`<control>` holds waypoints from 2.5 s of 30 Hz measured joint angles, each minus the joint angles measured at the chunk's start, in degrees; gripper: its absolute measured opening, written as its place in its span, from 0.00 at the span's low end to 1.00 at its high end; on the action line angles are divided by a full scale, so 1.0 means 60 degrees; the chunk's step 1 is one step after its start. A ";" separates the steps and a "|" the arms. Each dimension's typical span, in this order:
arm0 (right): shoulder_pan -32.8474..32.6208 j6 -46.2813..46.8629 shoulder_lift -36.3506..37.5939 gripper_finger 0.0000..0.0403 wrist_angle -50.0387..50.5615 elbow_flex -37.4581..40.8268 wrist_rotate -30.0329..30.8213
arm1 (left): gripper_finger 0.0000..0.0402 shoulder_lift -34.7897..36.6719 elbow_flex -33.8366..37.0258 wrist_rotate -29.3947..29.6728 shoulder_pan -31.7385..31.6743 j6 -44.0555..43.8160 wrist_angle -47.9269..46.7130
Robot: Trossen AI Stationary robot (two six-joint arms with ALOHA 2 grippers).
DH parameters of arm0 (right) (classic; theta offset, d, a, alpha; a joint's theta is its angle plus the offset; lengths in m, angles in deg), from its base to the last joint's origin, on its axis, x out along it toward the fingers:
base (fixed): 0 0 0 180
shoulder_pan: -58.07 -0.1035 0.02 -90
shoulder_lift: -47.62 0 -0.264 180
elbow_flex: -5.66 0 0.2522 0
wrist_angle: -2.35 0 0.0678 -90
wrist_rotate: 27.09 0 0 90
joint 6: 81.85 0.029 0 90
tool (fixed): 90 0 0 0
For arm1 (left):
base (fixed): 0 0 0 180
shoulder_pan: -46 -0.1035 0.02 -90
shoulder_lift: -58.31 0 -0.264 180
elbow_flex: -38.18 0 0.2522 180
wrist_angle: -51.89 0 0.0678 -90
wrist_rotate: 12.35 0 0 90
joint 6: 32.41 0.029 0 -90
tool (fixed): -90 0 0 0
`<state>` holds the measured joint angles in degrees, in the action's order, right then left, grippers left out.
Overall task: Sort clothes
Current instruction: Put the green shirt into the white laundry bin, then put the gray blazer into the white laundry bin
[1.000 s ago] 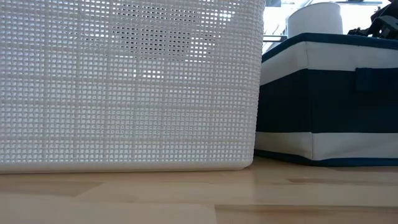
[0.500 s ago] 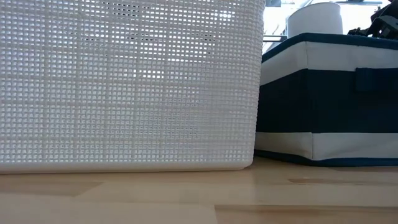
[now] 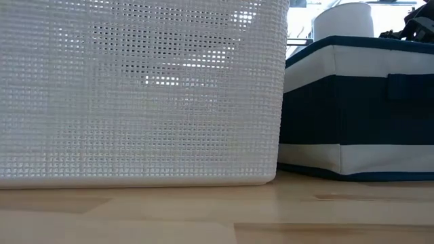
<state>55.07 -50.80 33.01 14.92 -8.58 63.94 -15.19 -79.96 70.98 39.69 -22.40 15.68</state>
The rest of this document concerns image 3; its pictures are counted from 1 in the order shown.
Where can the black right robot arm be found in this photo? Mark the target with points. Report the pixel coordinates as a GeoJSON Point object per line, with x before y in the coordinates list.
{"type": "Point", "coordinates": [418, 23]}

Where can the white mesh plastic basket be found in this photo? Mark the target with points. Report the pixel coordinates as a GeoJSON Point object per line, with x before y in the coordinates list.
{"type": "Point", "coordinates": [135, 101]}

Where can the navy white striped fabric bin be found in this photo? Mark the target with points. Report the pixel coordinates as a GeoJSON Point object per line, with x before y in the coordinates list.
{"type": "Point", "coordinates": [359, 108]}

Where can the white cylindrical bin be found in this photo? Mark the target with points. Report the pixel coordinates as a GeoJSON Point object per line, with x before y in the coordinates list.
{"type": "Point", "coordinates": [342, 22]}

